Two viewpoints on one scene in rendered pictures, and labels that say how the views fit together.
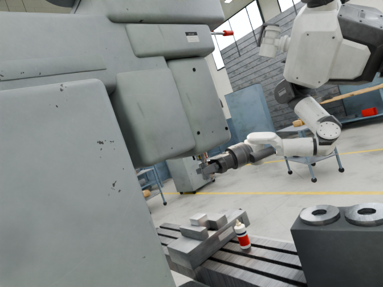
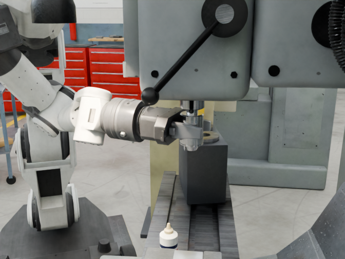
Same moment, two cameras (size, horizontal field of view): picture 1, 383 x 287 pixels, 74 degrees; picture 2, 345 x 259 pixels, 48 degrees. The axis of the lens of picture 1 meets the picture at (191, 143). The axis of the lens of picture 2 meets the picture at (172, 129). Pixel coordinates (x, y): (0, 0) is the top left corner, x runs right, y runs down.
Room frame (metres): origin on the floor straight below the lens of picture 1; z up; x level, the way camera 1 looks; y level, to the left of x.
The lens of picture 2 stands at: (1.49, 0.46, 1.46)
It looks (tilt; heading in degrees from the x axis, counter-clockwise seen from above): 17 degrees down; 224
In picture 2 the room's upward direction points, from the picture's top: straight up
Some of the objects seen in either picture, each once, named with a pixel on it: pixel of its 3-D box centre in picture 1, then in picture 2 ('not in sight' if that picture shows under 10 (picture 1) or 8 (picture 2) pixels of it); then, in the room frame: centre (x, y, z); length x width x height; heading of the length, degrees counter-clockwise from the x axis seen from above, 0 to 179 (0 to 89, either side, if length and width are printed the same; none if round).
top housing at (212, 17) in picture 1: (151, 17); not in sight; (0.92, -0.01, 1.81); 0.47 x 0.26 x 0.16; 129
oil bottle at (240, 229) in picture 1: (241, 233); (168, 244); (0.94, -0.07, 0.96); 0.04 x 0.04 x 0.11
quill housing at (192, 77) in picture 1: (185, 109); (196, 4); (0.93, -0.02, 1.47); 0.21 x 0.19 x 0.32; 39
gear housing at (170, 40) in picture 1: (158, 54); not in sight; (0.90, 0.01, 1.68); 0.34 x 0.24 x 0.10; 129
